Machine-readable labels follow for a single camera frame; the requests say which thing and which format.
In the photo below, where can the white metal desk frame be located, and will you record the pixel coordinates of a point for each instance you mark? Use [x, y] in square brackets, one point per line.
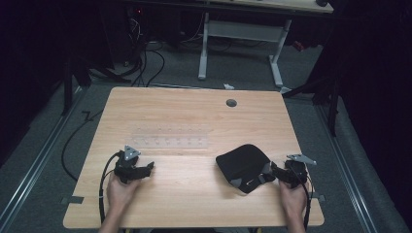
[241, 32]

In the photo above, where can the round table grommet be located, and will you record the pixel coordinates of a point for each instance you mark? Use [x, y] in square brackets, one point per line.
[231, 103]

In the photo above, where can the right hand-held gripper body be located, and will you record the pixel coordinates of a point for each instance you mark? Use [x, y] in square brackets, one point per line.
[296, 170]

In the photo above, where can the black stand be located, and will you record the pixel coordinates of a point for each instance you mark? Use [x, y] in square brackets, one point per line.
[69, 84]
[324, 93]

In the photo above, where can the light wooden desk top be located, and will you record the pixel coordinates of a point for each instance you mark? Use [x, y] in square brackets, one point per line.
[278, 5]

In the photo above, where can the small red object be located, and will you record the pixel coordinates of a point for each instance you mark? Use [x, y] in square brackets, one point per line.
[298, 45]

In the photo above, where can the person's left hand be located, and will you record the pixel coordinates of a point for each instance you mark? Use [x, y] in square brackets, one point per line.
[120, 193]

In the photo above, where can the black cloth pouch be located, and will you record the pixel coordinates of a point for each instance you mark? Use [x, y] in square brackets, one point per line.
[243, 166]

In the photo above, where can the clear plastic rack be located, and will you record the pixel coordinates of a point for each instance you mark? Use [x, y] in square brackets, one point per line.
[170, 138]

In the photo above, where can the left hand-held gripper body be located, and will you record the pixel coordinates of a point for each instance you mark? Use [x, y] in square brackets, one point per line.
[127, 165]

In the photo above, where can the white paper scrap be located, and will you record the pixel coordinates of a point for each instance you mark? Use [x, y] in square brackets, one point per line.
[228, 86]

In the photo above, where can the person's right hand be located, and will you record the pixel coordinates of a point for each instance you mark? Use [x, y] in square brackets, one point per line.
[293, 199]

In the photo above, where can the grey tape strip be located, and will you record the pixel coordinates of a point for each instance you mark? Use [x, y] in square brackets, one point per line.
[319, 196]
[73, 200]

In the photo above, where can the metal floor rail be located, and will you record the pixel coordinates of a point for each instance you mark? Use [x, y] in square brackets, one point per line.
[346, 168]
[39, 158]

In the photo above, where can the dark computer mouse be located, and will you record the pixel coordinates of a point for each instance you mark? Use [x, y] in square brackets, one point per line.
[321, 3]

